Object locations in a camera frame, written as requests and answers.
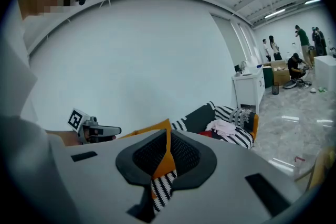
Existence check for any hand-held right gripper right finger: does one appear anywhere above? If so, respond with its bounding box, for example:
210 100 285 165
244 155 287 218
156 129 303 224

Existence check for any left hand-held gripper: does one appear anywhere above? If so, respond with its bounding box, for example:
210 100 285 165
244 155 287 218
67 108 122 144

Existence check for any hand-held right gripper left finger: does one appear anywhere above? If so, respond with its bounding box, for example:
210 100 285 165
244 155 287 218
49 128 168 224

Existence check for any person's left forearm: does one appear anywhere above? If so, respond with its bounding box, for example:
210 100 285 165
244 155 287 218
46 130 80 147

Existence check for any orange sofa with striped cover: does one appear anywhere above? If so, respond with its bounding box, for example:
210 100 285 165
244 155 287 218
151 101 259 215

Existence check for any large orange cushion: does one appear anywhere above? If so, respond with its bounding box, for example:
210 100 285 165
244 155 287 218
119 118 177 180

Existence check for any pink cloth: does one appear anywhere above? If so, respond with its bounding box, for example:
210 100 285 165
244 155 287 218
205 119 237 136

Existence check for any grey knitted cloth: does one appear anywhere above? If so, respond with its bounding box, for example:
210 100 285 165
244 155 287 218
228 107 257 127

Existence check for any person's white shirt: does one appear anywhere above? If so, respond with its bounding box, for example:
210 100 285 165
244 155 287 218
0 0 79 224

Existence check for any white cabinet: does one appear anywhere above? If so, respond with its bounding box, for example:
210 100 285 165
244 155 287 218
232 65 266 114

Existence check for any green bin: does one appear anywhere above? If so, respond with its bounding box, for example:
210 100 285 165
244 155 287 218
262 65 274 89

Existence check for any white round disc appliance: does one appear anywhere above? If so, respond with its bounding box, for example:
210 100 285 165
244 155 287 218
282 80 298 90

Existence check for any brown cardboard box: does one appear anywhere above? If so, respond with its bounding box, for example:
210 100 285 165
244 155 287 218
270 59 291 86

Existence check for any white counter block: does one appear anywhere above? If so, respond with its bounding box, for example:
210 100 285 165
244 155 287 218
313 55 336 93

